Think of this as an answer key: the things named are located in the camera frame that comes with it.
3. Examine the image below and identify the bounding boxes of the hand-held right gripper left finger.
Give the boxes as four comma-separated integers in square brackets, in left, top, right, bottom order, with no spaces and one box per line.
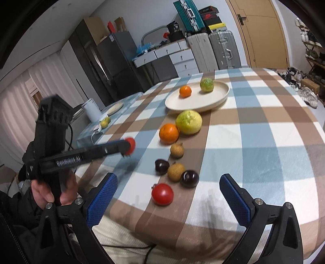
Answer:
[34,173,118,264]

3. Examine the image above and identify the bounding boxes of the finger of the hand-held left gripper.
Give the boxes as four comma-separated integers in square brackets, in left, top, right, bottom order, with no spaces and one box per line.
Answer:
[84,140,130,160]

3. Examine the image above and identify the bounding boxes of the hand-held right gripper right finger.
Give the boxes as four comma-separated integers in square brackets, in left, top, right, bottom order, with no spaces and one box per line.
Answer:
[219,173,304,264]

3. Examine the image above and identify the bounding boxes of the small red tomato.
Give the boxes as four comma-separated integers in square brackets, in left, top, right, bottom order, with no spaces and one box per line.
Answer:
[124,137,136,155]

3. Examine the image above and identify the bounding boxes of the dark purple plum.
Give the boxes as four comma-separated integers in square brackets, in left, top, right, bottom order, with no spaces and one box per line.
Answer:
[155,159,170,175]
[180,170,199,189]

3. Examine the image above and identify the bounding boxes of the large orange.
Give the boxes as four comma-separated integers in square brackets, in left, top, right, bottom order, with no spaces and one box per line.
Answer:
[159,123,180,145]

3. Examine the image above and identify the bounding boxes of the large red tomato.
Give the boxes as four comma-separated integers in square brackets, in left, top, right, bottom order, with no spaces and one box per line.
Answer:
[151,183,174,206]

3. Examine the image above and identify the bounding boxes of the brown longan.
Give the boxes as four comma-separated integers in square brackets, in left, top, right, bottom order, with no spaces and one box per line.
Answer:
[170,143,184,159]
[168,162,186,182]

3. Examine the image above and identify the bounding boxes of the large yellow-green citrus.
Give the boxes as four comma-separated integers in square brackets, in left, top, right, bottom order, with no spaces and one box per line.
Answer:
[176,110,203,135]

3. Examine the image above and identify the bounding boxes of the cream round plate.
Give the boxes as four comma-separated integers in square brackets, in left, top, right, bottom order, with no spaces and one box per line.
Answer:
[165,81,230,113]

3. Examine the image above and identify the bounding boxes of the person's left hand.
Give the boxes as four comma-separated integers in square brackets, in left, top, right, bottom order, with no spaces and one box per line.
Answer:
[32,173,78,206]

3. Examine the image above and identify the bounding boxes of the light blue table cover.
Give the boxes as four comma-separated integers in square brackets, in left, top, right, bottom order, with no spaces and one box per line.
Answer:
[76,92,144,150]

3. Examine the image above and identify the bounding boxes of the small cream dish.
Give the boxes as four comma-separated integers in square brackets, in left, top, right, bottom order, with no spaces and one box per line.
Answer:
[107,102,124,115]

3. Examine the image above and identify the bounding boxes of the white curtain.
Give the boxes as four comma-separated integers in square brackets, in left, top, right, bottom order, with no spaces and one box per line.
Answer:
[0,42,89,173]

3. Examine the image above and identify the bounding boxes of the grey refrigerator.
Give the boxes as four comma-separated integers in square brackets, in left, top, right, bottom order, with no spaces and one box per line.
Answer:
[96,32,150,93]

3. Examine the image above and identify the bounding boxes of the dark wardrobe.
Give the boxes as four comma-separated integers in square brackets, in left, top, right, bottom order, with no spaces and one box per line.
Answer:
[68,16,115,107]

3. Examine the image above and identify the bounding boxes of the blue plastic bag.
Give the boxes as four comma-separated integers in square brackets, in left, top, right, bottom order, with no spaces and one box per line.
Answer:
[136,42,155,55]

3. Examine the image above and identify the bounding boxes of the white desk with drawers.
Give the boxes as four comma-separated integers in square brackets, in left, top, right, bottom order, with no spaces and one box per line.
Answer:
[133,40,200,84]

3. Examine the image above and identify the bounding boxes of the green mottled citrus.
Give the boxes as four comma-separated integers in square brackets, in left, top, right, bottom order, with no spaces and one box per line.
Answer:
[200,78,214,92]

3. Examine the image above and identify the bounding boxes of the brown cardboard pieces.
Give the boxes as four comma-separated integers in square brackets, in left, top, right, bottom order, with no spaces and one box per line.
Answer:
[114,16,126,32]

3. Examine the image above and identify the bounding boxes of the scattered sneakers pile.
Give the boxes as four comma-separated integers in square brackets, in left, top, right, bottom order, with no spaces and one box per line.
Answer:
[278,66,319,109]

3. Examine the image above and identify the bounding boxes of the white suitcase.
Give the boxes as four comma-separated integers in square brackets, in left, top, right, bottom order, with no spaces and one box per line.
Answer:
[186,32,215,74]

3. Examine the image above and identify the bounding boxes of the black bag with label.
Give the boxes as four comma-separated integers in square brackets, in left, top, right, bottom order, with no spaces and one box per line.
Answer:
[166,22,184,42]

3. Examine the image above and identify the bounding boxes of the small cardboard box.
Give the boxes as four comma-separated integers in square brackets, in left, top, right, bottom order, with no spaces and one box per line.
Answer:
[300,78,321,94]

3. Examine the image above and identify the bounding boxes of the silver suitcase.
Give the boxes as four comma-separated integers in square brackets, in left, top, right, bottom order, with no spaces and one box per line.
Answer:
[209,30,242,70]

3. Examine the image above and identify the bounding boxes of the teal suitcase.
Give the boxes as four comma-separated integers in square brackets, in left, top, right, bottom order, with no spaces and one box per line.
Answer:
[173,0,206,32]

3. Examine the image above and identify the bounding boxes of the wooden shoe rack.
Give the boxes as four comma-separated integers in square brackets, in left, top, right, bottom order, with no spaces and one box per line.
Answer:
[302,38,325,102]

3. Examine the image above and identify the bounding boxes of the yellow black shoe box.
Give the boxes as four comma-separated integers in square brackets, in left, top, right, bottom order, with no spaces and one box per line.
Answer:
[207,22,227,32]

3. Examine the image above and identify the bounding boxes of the wooden door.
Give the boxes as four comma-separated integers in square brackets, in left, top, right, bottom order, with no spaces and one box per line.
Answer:
[226,0,290,68]

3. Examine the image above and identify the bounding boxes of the assorted shoes collection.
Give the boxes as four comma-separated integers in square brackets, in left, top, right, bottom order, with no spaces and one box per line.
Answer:
[295,18,325,84]

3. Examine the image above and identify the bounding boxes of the wooden window frame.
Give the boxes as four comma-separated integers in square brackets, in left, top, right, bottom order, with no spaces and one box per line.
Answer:
[24,77,43,107]

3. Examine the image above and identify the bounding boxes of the black cable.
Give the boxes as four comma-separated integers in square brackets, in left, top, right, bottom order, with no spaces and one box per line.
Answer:
[142,245,159,264]

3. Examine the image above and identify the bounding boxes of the grey arched frame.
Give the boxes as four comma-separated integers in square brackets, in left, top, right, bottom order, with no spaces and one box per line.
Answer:
[141,26,168,45]

